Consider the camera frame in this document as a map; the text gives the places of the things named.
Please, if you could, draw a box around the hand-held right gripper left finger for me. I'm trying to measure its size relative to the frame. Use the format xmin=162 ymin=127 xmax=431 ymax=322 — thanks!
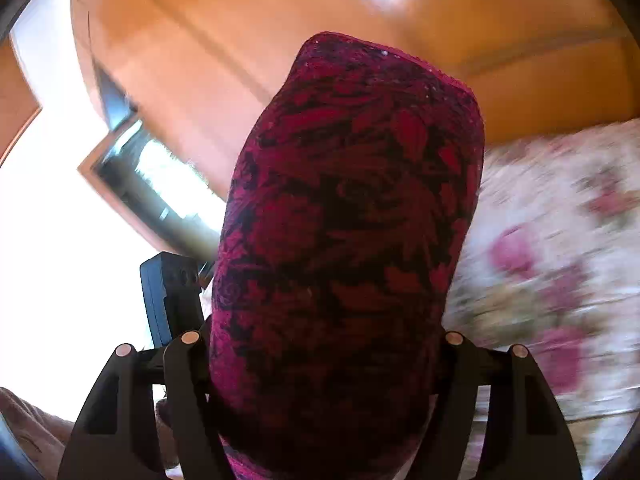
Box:
xmin=56 ymin=317 xmax=232 ymax=480

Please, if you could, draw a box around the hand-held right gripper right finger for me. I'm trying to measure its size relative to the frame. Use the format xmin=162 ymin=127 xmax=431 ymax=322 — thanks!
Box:
xmin=410 ymin=327 xmax=584 ymax=480

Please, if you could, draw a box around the maroon patterned knit garment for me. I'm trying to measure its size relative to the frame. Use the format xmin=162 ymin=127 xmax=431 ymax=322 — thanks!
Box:
xmin=207 ymin=31 xmax=487 ymax=480

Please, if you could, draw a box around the wooden framed window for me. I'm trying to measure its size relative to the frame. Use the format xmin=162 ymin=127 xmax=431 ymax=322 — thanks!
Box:
xmin=77 ymin=114 xmax=229 ymax=262

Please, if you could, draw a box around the floral bed blanket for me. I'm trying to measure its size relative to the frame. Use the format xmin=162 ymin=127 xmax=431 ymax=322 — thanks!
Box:
xmin=440 ymin=119 xmax=640 ymax=480

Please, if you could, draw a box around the wooden headboard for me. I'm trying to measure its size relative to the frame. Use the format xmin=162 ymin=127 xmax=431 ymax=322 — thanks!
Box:
xmin=70 ymin=0 xmax=637 ymax=202

